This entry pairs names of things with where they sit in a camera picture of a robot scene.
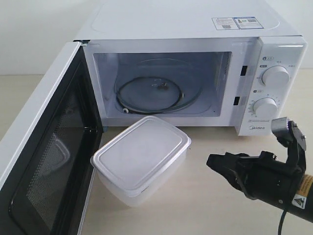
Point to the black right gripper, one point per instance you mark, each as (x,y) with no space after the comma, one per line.
(262,177)

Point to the white plastic food container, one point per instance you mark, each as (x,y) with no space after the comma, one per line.
(140,159)

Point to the white microwave door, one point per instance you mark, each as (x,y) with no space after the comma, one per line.
(45,169)

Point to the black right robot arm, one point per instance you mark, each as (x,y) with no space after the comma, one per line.
(300,205)

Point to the glass microwave turntable plate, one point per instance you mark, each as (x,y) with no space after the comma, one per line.
(158,86)

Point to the white Midea microwave oven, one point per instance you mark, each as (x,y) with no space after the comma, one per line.
(232,62)

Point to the printed paper instruction sheet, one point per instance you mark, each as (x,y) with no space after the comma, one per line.
(236,23)

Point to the lower white timer knob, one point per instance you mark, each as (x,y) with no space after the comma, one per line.
(265,107)

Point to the upper white control knob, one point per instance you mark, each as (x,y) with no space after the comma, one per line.
(275,77)

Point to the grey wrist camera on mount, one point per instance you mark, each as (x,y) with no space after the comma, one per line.
(290,136)

